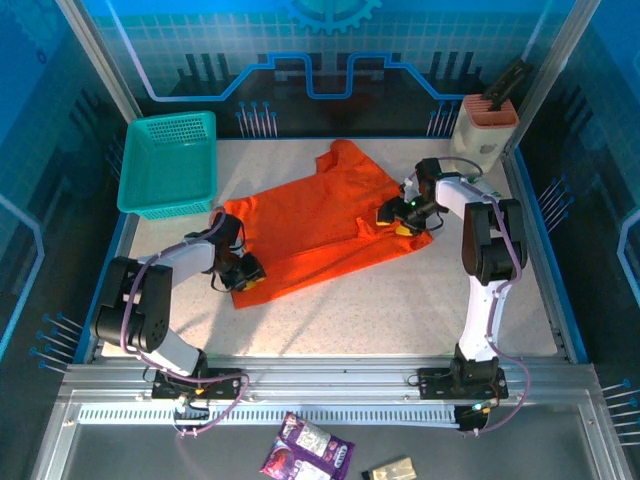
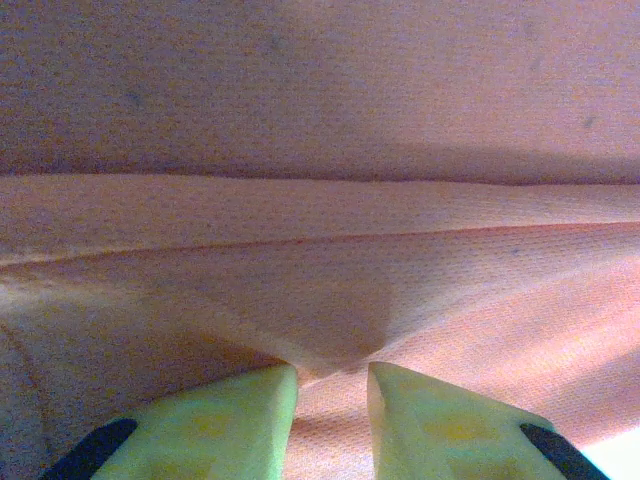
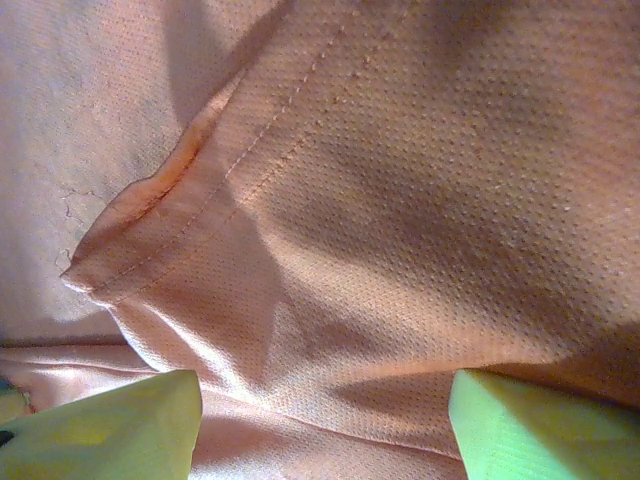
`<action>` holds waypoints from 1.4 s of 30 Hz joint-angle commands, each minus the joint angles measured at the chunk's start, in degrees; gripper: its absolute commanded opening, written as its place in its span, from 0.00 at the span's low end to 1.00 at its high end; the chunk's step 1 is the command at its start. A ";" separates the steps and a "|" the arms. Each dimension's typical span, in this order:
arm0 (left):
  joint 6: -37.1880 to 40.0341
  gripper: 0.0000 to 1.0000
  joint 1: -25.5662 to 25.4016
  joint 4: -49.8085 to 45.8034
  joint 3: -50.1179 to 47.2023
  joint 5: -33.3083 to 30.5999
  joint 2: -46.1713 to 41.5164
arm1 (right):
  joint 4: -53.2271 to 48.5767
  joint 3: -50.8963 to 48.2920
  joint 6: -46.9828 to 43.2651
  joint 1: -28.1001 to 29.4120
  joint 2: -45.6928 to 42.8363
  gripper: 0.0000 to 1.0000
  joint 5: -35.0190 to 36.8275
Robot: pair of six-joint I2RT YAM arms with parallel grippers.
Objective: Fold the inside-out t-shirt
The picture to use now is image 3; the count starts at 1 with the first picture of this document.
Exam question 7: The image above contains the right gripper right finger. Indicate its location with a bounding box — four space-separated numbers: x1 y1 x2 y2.
448 368 640 480

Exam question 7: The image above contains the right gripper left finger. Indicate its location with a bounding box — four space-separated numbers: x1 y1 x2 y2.
0 369 204 480

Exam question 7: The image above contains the orange t-shirt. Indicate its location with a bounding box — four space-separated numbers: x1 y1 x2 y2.
0 0 640 480

